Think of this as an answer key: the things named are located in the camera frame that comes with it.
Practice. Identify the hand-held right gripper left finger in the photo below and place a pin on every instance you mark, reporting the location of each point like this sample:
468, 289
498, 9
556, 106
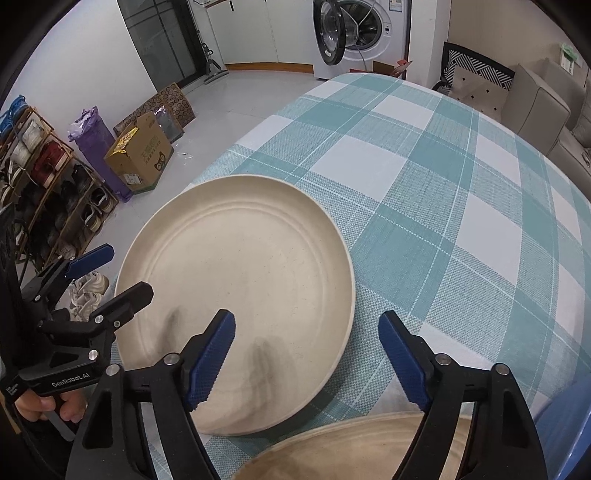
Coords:
210, 360

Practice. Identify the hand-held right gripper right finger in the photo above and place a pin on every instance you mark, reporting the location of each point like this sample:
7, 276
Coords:
404, 360

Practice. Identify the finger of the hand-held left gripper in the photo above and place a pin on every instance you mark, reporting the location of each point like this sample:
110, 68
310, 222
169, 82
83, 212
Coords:
92, 261
131, 300

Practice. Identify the beige round plate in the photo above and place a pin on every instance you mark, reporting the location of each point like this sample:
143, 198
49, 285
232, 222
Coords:
235, 286
346, 447

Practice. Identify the blue bowl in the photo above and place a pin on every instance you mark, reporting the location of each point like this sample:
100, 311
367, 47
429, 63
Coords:
563, 429

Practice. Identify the person's left forearm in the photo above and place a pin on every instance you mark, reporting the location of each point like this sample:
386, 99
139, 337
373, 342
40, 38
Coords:
37, 447

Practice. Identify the person's left hand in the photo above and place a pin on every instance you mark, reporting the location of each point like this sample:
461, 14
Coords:
32, 406

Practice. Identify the brown cardboard box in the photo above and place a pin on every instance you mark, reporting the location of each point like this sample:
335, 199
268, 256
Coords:
138, 161

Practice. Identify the purple plastic bag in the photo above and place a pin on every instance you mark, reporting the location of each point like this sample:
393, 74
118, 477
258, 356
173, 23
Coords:
97, 147

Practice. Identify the shoe rack with shoes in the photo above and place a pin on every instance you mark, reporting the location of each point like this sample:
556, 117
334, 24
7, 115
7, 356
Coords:
46, 157

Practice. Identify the teal checked tablecloth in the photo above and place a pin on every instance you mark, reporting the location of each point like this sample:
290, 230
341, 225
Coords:
438, 207

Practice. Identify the brown patterned board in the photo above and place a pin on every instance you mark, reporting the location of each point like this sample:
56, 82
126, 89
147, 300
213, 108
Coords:
173, 101

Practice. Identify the grey floor mop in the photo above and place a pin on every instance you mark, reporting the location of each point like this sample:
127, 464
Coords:
214, 74

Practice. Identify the dark glass door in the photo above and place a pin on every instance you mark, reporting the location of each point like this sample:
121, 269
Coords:
157, 41

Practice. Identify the white base cabinets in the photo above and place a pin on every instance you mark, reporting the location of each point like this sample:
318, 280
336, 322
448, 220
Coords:
258, 32

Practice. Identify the black white patterned cushion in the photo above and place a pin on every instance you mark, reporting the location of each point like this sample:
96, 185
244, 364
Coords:
480, 87

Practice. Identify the grey sofa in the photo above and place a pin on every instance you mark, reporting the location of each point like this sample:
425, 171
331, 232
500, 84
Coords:
531, 101

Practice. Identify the red paper item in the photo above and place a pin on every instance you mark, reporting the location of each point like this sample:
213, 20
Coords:
397, 69

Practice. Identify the white washing machine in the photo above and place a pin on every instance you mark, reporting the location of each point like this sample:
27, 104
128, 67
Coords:
392, 46

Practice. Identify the green white wall holder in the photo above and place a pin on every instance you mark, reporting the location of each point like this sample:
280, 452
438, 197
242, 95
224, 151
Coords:
568, 57

